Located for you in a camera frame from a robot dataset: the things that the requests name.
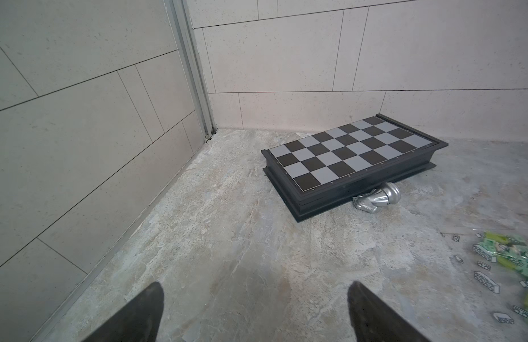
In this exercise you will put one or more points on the green brick pattern plastic bag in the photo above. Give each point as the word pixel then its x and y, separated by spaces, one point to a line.
pixel 494 279

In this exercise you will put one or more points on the silver chess piece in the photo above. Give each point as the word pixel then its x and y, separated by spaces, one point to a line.
pixel 386 194

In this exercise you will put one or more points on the folded black chess board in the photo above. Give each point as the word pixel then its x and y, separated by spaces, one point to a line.
pixel 328 169

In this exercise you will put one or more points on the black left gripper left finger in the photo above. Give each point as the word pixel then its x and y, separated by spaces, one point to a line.
pixel 138 320

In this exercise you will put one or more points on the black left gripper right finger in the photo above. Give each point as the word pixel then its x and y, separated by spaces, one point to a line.
pixel 373 320

